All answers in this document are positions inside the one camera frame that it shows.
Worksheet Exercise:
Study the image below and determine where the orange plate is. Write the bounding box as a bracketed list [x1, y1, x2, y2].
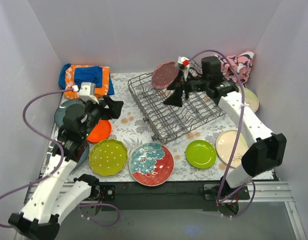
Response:
[87, 120, 112, 143]

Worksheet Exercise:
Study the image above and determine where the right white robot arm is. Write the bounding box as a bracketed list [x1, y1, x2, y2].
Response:
[164, 56, 286, 199]

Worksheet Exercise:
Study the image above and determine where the dark teal plate upper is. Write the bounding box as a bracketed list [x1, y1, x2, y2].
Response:
[54, 99, 84, 128]

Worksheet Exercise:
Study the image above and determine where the dark teal plate lower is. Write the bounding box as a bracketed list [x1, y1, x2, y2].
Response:
[46, 139, 90, 171]

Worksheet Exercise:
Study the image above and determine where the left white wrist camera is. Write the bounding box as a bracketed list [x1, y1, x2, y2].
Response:
[72, 82, 99, 104]

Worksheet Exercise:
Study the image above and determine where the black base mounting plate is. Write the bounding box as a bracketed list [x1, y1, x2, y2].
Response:
[76, 179, 252, 211]

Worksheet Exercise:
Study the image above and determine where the grey wire dish rack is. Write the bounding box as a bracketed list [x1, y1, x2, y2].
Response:
[128, 72, 225, 144]

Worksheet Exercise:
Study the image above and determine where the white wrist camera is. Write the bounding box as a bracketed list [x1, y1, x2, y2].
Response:
[72, 82, 99, 104]
[175, 56, 190, 81]

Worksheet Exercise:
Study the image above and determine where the pink navy floral cloth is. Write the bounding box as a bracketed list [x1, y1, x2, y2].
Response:
[214, 51, 255, 84]

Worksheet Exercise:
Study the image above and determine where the cream green plate at back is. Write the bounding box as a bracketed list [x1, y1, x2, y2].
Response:
[243, 87, 259, 113]

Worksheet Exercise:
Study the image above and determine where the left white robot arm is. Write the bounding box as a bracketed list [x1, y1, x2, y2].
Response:
[8, 96, 124, 240]

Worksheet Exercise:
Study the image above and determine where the green polka dot scalloped plate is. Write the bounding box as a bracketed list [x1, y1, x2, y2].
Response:
[89, 139, 128, 177]

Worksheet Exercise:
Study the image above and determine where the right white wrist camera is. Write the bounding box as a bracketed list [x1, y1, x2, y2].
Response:
[175, 56, 190, 81]

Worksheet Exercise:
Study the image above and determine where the aluminium frame rail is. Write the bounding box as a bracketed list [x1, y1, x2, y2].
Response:
[13, 182, 307, 240]

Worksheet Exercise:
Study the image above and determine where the blue folded towel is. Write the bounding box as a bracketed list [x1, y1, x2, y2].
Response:
[74, 66, 103, 88]

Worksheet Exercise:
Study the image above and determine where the floral table mat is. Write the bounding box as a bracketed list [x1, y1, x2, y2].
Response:
[42, 70, 267, 183]

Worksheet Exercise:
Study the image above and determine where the orange patterned cloth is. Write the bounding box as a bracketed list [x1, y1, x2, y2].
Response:
[64, 64, 111, 100]

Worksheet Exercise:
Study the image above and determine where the pink and green branch plate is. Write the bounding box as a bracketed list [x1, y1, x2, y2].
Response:
[216, 129, 248, 168]

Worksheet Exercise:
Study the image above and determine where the teal cloth under orange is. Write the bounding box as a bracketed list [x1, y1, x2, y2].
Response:
[59, 63, 115, 96]

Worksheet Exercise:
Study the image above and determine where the lime green plate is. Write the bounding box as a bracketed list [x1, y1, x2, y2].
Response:
[185, 140, 217, 169]

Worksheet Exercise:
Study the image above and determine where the dark teal plate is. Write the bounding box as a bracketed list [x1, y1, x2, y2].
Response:
[54, 99, 84, 128]
[46, 139, 90, 171]

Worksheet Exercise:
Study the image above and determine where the red and teal floral plate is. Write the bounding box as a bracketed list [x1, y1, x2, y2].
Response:
[129, 142, 174, 187]

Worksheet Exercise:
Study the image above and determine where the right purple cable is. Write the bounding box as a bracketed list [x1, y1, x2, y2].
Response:
[188, 49, 257, 218]

